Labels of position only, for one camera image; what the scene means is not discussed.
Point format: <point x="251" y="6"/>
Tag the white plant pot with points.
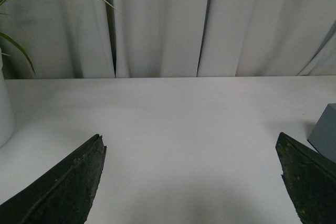
<point x="7" y="116"/>

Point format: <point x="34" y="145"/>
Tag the white curtain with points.
<point x="224" y="38"/>

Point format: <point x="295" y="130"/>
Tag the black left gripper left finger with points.
<point x="65" y="193"/>

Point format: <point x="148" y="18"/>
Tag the gray cube base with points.
<point x="322" y="137"/>

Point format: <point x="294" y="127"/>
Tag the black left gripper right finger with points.
<point x="309" y="178"/>

